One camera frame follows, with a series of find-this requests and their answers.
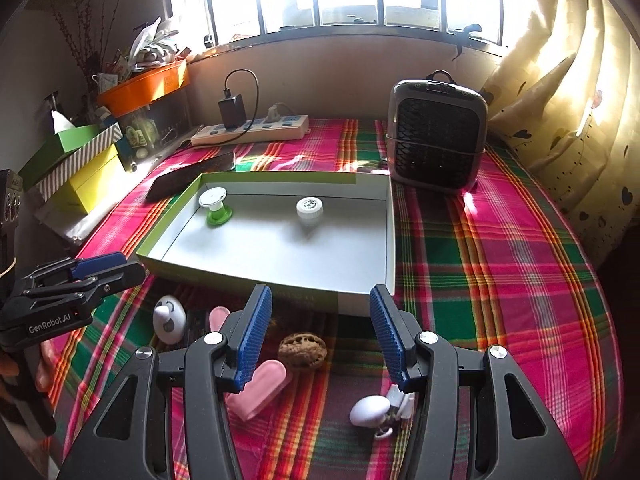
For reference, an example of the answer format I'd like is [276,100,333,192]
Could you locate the white power strip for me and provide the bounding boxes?
[191,114,310,147]

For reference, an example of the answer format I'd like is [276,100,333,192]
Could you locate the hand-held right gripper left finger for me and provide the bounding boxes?
[57,284,273,480]

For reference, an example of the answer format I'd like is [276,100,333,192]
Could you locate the black charger cable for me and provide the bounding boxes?
[223,70,261,136]

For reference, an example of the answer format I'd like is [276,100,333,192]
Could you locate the white round cap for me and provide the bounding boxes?
[296,196,327,228]

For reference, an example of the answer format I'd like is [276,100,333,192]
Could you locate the pink green plaid tablecloth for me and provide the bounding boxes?
[47,117,626,480]

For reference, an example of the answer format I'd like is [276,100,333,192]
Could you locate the green tissue box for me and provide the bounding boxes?
[19,110,108,188]

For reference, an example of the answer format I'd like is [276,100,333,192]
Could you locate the green white cardboard tray box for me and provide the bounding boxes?
[136,171,397,318]

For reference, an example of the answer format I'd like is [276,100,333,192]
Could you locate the person's left hand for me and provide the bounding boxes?
[34,341,53,395]

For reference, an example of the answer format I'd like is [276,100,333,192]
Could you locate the dried branches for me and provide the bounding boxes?
[50,0,136,91]

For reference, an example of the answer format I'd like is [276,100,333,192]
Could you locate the green white spool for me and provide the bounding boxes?
[198,187,234,226]

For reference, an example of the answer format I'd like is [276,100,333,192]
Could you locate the black charger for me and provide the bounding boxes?
[218,94,246,131]

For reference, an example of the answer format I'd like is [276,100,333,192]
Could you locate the orange plastic basin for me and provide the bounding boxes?
[96,57,191,116]

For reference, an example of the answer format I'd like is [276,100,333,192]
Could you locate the striped cardboard box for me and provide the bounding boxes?
[37,122,123,201]

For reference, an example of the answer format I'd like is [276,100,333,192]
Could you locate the black window hook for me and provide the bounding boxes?
[452,24,483,58]

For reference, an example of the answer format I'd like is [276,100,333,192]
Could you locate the clear plastic container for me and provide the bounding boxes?
[115,87,193,161]

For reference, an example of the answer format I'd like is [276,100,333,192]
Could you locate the white plastic bags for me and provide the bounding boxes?
[125,17,186,68]

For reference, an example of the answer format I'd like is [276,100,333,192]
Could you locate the white ball with USB cable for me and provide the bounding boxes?
[350,384,416,442]

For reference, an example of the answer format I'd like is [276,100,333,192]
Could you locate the white mug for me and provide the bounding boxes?
[91,72,118,96]

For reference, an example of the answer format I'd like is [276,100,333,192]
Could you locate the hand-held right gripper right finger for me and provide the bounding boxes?
[369,284,583,480]

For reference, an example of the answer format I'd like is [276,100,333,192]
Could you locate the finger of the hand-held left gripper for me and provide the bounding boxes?
[22,261,147,311]
[22,252,128,288]

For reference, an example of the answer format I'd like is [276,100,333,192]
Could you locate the white round disc with knob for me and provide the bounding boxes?
[152,294,187,345]

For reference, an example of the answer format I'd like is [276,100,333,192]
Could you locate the yellow box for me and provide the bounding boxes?
[65,145,123,213]

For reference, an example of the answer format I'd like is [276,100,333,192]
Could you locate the brown walnut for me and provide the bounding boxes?
[278,332,328,371]

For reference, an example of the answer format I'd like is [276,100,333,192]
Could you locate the cream heart print curtain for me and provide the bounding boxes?
[482,0,640,256]

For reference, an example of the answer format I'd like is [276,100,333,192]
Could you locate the grey black desk heater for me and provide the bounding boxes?
[386,79,488,191]

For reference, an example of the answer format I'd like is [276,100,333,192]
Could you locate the white plastic sheet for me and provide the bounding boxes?
[32,195,126,248]

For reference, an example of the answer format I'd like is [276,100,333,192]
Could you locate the black smartphone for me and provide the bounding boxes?
[146,152,236,202]

